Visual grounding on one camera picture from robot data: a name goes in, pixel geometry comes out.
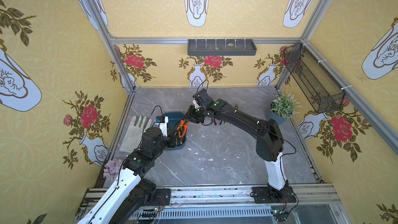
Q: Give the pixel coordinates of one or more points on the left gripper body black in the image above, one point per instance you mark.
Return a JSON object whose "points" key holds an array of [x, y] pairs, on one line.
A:
{"points": [[175, 135]]}

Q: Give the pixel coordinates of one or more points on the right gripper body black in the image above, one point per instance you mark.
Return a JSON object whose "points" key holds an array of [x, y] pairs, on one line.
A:
{"points": [[191, 113]]}

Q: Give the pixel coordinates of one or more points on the orange black needle pliers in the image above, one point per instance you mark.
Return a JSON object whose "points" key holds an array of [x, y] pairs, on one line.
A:
{"points": [[182, 129]]}

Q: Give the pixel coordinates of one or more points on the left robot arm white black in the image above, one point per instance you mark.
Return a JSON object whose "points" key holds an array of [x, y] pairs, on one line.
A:
{"points": [[130, 190]]}

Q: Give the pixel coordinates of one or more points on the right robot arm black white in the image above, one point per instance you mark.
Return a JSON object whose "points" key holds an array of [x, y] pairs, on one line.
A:
{"points": [[269, 139]]}

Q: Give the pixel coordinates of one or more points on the teal storage box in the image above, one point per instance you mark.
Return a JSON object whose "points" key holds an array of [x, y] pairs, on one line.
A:
{"points": [[174, 120]]}

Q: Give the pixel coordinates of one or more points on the white green work glove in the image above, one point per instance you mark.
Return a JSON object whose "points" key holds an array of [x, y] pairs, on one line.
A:
{"points": [[132, 139]]}

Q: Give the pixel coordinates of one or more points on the purple artificial flower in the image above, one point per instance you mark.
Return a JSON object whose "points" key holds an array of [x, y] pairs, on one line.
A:
{"points": [[112, 169]]}

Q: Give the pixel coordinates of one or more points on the blue plant pot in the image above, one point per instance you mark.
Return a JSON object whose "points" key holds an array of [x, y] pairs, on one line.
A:
{"points": [[271, 115]]}

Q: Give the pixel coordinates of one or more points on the green white artificial plant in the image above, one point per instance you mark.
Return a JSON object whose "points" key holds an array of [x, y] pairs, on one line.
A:
{"points": [[285, 106]]}

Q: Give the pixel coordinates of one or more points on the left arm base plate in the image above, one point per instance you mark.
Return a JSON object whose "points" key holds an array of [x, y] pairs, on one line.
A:
{"points": [[157, 197]]}

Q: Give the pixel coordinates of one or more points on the grey wall shelf tray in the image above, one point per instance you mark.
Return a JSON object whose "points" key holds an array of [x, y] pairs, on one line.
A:
{"points": [[221, 47]]}

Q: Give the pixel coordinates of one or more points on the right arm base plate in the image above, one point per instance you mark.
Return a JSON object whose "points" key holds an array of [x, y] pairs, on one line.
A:
{"points": [[269, 194]]}

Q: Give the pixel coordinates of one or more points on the black wire mesh basket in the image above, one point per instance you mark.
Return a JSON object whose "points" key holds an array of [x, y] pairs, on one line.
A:
{"points": [[322, 91]]}

